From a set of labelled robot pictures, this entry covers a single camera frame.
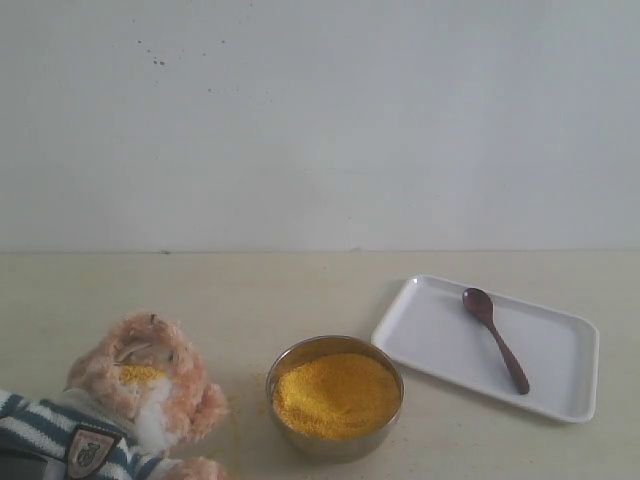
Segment brown wooden spoon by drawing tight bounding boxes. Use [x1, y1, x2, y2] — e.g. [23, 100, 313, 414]
[462, 287, 530, 395]

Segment teddy bear striped sweater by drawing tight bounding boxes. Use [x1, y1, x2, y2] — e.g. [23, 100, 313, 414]
[1, 312, 229, 479]

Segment yellow millet grains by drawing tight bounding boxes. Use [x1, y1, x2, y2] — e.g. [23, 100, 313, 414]
[272, 353, 401, 440]

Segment stainless steel bowl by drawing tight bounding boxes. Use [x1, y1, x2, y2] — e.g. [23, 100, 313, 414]
[265, 335, 404, 463]

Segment white rectangular tray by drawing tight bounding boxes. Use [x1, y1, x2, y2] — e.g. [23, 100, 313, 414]
[371, 274, 599, 423]

